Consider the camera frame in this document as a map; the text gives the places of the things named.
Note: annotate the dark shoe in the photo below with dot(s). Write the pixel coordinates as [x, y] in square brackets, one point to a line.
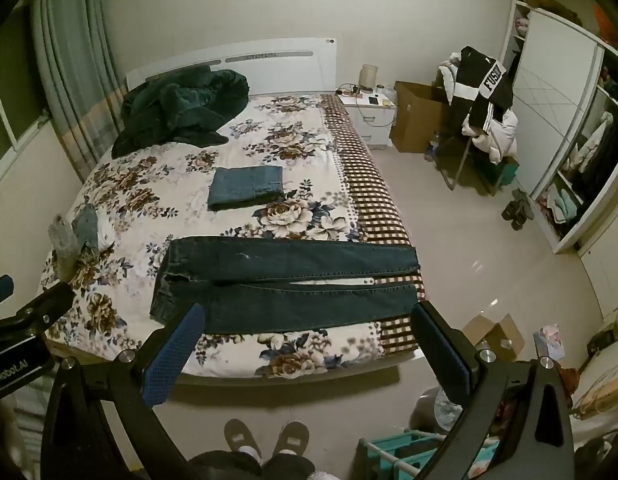
[511, 209]
[524, 215]

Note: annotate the person's dark trouser legs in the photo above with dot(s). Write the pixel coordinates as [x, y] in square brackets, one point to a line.
[224, 467]

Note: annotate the pale garment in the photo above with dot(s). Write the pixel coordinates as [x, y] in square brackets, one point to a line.
[448, 77]

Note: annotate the black and white jacket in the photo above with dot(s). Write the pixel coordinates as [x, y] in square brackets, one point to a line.
[481, 85]

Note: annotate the white padded jacket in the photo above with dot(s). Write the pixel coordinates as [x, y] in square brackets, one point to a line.
[499, 140]

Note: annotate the hanging clothes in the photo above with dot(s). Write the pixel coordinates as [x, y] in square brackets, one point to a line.
[596, 150]

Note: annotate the white sliding door wardrobe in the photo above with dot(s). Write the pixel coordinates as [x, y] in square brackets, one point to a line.
[549, 90]

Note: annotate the teal plastic rack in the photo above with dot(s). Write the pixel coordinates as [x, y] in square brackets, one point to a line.
[389, 452]

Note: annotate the floral bed sheet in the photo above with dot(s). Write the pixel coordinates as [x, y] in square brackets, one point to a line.
[154, 195]

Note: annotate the white bed headboard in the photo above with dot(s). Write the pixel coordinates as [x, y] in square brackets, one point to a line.
[289, 67]

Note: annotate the grey slipper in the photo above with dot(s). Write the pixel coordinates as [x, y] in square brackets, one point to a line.
[290, 437]
[243, 437]

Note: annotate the tissue pack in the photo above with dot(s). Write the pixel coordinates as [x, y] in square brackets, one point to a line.
[548, 342]

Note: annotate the green storage box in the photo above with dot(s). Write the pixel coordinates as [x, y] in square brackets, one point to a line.
[506, 170]

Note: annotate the light blue cloth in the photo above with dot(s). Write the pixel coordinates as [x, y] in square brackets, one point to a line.
[86, 227]

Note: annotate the plastic water bottle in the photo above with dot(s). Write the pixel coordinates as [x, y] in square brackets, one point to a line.
[431, 147]

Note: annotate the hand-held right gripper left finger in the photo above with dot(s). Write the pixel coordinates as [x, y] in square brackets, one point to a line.
[174, 355]

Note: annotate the small cardboard box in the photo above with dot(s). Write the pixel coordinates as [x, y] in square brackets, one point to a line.
[494, 335]

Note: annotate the large cardboard box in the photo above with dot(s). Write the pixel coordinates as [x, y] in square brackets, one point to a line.
[414, 115]

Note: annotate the light blue jeans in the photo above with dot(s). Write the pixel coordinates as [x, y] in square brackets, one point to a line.
[244, 187]

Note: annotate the white framed window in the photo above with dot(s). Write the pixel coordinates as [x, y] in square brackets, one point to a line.
[9, 85]

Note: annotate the small white cloth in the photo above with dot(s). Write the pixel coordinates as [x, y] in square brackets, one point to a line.
[105, 232]

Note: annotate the pale green curtain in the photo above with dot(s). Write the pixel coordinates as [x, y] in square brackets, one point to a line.
[69, 60]

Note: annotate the white nightstand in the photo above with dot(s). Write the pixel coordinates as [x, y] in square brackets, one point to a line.
[371, 122]

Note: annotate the grey knitted cloth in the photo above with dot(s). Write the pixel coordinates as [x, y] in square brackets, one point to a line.
[64, 245]

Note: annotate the dark green quilt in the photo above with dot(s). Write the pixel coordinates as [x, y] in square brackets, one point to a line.
[179, 105]

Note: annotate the dark blue jeans pants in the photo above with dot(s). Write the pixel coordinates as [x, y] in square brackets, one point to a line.
[289, 260]

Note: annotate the metal frame chair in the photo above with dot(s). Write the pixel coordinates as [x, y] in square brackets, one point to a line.
[454, 160]

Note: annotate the pink plush toy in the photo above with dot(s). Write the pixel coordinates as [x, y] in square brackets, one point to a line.
[521, 25]

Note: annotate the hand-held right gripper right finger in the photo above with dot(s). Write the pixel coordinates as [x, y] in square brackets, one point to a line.
[439, 355]

